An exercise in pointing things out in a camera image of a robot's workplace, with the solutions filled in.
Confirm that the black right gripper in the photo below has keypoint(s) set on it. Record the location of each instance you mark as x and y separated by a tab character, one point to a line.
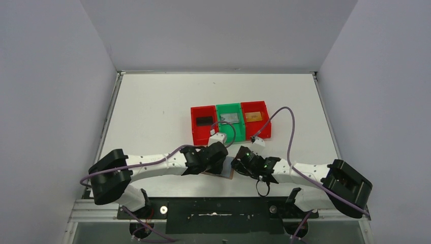
238	164

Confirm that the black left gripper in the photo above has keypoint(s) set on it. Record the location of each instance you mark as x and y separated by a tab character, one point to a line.
219	158

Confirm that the brown leather card holder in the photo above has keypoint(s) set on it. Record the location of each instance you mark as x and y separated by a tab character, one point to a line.
227	171

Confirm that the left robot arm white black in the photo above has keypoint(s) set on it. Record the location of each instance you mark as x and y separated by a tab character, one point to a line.
110	178

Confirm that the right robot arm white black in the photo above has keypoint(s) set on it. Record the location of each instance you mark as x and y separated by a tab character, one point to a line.
343	187

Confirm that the black card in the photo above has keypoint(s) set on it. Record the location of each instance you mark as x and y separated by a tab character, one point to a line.
204	121

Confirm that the silver grey card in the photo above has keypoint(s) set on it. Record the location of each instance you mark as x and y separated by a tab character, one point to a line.
230	117

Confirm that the orange gold card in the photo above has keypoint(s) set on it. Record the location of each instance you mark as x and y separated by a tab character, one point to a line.
253	116

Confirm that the green middle bin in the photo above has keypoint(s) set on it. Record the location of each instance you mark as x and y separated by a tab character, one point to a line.
227	129

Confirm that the right red bin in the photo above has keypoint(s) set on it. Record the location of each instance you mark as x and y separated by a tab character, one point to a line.
252	128

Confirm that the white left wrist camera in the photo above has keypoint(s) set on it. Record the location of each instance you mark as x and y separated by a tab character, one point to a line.
217	137

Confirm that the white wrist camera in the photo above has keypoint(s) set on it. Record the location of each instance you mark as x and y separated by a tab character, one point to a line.
217	137
258	144

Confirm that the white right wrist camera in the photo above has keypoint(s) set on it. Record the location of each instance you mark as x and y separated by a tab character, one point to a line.
258	144

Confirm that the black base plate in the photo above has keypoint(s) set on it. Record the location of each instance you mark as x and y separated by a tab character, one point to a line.
220	215

